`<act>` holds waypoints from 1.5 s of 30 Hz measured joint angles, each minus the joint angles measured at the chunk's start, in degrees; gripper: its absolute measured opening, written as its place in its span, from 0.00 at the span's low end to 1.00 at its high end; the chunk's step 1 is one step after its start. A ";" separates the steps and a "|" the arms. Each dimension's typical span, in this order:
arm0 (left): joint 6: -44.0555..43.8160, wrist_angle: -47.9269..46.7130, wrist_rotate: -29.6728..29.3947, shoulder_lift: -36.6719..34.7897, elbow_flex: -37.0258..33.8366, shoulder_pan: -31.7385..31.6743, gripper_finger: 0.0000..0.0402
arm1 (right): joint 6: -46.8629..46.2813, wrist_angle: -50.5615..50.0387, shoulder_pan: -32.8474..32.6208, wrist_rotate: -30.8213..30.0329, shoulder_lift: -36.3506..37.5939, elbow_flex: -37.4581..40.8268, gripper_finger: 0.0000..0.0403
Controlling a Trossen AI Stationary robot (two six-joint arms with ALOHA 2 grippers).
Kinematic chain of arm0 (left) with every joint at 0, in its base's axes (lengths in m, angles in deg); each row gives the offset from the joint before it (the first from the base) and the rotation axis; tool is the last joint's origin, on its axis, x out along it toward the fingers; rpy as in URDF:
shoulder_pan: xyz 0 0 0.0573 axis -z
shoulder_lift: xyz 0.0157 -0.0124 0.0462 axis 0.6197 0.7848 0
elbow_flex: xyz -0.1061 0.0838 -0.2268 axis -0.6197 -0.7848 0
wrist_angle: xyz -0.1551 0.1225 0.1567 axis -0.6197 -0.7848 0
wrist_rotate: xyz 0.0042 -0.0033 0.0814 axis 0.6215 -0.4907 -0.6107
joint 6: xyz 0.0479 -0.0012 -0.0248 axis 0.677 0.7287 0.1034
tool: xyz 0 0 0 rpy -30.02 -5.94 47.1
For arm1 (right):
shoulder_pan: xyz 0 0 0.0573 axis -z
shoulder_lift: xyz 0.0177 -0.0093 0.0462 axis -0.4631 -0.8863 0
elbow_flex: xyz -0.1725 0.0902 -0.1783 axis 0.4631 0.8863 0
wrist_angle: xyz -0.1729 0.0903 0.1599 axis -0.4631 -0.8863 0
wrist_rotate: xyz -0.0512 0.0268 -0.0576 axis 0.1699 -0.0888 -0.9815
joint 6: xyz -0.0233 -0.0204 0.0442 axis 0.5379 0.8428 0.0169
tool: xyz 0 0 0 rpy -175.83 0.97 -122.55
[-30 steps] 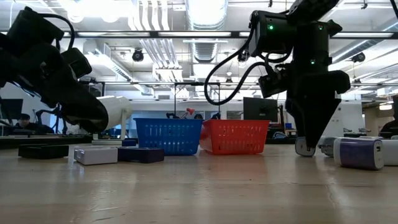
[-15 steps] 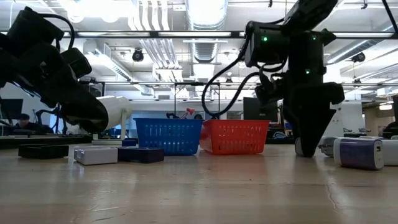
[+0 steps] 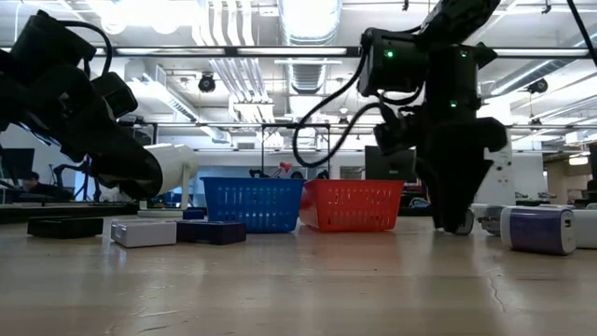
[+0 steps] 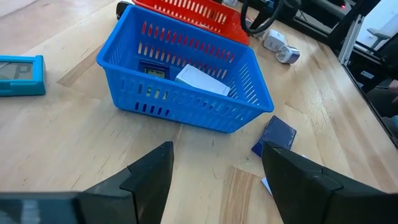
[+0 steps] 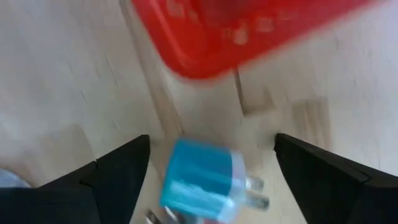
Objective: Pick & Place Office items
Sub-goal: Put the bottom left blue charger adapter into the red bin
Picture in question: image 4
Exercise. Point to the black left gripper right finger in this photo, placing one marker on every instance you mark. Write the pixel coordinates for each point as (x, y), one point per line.
(298, 186)

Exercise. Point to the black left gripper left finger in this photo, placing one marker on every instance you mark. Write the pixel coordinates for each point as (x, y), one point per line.
(146, 193)

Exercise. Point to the dark blue digital clock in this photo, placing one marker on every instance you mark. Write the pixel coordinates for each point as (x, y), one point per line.
(278, 132)
(154, 72)

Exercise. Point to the blue plastic basket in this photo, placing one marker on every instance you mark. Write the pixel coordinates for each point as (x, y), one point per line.
(202, 118)

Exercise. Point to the purple white USB charger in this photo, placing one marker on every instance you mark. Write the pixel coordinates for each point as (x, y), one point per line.
(289, 54)

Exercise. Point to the teal digital clock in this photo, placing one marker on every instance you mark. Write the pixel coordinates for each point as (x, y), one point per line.
(37, 77)

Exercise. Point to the red plastic basket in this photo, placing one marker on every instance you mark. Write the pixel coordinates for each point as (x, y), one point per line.
(231, 34)

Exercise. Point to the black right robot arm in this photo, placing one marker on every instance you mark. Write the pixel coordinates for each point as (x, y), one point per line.
(289, 7)

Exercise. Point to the silver metal bracket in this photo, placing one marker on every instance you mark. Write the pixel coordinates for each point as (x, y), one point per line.
(351, 40)

